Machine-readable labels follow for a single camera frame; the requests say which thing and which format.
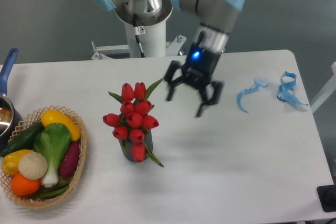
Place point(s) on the red tulip bouquet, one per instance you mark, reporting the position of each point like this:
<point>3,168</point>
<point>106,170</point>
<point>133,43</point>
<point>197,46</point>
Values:
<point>135,100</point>

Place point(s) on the dark grey ribbed vase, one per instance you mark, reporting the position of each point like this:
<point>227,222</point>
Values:
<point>135,141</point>

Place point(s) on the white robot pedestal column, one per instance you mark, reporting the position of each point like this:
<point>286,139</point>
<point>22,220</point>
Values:
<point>152,39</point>

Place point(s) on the green bean pods toy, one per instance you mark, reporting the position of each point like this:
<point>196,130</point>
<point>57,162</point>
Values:
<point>53,192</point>

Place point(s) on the blue handled steel pot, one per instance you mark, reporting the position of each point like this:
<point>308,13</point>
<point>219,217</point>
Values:
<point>10,117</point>

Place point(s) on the green bok choy toy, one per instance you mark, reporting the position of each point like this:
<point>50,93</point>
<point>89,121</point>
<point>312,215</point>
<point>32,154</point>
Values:
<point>52,143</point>

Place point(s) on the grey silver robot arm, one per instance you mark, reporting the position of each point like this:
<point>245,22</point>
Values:
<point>217,20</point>

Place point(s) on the white metal base frame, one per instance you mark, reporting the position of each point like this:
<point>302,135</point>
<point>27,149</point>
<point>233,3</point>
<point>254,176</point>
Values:
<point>172,48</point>

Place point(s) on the dark green cucumber toy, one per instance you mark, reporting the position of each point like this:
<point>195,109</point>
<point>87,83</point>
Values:
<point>24,140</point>

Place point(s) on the white frame at right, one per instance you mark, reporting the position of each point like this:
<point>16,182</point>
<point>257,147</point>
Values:
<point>324,92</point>

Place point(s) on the black device at edge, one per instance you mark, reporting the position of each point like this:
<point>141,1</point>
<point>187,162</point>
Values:
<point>326,195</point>

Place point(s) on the cream garlic bun toy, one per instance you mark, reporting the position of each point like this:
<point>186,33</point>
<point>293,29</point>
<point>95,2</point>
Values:
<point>33,166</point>

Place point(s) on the purple sweet potato toy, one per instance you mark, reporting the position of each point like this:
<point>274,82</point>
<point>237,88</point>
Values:
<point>70,161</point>

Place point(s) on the blue crumpled tape strip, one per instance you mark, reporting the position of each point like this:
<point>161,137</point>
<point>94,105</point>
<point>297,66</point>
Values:
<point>286,91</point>

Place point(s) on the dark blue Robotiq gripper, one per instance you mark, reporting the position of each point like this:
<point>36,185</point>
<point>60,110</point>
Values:
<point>197,72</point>

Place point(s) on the yellow bell pepper toy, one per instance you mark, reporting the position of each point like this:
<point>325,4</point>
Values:
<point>10,161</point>

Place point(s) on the orange fruit toy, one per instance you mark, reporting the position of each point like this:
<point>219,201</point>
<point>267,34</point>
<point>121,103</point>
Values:
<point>21,186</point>

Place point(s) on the blue curved tape strip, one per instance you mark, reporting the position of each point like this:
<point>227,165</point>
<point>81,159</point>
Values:
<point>259,82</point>

